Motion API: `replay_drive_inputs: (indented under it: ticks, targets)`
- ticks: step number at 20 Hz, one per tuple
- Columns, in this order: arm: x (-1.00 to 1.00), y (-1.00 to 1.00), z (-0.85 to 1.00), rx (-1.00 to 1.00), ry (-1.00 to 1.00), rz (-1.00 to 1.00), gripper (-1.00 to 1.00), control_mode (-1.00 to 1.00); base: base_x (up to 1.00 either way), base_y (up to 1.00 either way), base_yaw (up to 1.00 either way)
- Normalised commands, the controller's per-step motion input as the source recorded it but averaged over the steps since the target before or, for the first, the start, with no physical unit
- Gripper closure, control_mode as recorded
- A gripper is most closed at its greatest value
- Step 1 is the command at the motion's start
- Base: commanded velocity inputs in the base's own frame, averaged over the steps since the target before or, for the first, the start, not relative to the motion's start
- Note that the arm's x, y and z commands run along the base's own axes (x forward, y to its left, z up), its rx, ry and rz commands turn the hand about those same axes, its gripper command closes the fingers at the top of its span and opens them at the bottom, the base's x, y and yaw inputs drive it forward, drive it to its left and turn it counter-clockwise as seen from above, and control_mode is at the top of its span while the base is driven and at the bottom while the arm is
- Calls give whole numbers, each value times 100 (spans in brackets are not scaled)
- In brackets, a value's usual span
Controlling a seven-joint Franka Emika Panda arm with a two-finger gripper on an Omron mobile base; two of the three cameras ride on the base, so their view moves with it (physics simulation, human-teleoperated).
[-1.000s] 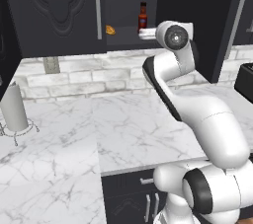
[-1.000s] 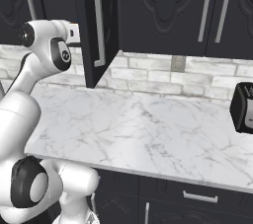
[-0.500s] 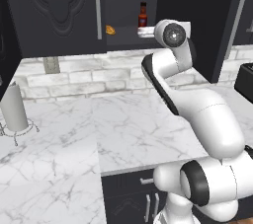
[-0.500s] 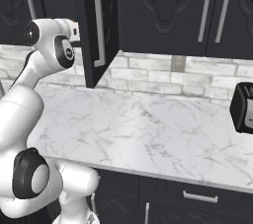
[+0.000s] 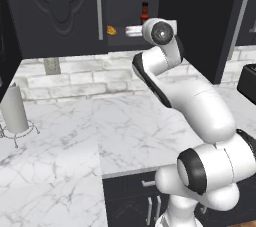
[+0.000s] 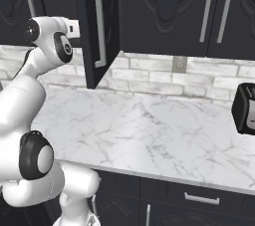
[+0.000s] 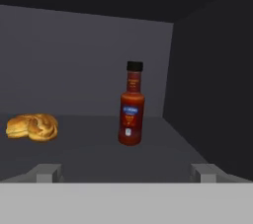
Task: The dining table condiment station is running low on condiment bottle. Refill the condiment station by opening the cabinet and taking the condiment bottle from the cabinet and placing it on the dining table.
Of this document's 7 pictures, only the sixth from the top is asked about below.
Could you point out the black open cabinet door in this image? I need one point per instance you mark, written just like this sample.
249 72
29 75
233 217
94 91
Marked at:
111 21

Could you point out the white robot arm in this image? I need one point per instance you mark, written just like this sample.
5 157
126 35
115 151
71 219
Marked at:
20 104

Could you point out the grey wall outlet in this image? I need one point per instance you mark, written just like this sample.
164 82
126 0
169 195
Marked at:
180 64

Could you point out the black wall cabinet door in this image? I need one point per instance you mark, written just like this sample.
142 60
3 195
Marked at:
159 7
244 14
11 7

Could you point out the black base cabinet door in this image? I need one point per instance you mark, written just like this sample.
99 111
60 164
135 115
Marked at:
179 216
116 210

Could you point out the black toaster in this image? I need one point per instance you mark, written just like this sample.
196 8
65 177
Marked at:
244 110

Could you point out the black drawer front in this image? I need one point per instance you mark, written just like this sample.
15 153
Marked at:
119 181
166 191

